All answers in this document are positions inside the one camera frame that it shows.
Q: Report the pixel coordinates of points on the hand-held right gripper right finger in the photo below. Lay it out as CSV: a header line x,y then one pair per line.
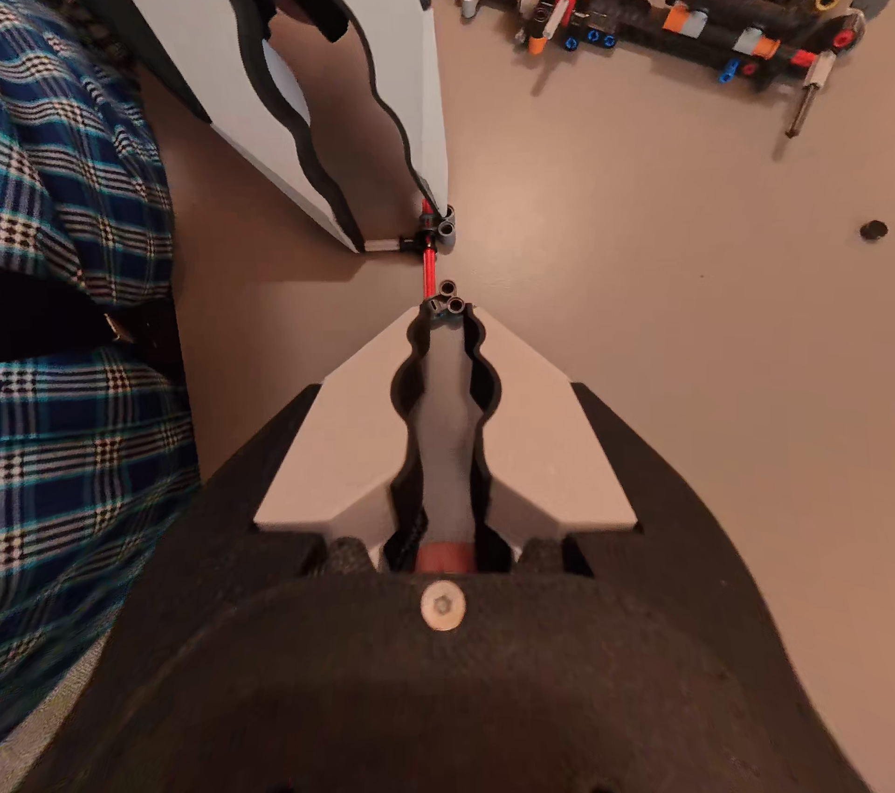
x,y
552,457

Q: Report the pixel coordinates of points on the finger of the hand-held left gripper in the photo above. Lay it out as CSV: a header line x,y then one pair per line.
x,y
384,3
203,52

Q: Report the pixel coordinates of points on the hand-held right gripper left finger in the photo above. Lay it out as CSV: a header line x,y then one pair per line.
x,y
328,457

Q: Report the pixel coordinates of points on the small red axle lego assembly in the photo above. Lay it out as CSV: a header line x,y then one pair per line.
x,y
428,261

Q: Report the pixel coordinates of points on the small black lego piece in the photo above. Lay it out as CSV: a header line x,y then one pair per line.
x,y
872,229

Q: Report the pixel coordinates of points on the person in blue plaid shirt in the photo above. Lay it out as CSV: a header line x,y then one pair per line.
x,y
77,177

